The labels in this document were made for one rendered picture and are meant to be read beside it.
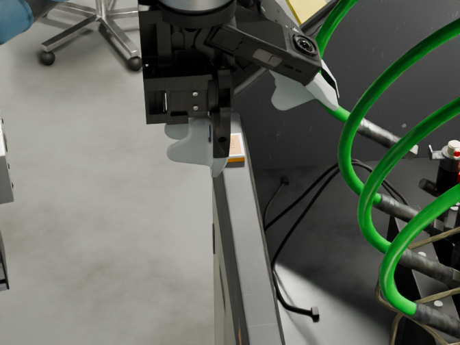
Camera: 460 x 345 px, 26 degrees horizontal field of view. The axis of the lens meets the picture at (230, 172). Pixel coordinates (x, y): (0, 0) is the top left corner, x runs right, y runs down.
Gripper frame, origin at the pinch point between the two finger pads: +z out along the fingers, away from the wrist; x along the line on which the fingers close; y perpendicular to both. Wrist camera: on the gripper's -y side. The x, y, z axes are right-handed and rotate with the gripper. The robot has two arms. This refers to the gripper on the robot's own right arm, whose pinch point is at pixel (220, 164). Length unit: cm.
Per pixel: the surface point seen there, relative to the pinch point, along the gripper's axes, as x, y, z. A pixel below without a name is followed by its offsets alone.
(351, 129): -3.2, -13.9, -0.7
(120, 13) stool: -208, 12, 115
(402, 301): 12.6, -16.5, 8.4
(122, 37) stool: -194, 12, 115
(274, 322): -1.7, -6.6, 27.6
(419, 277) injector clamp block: -4.3, -24.7, 24.6
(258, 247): -14.3, -6.2, 27.6
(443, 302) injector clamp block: 0.0, -26.6, 24.6
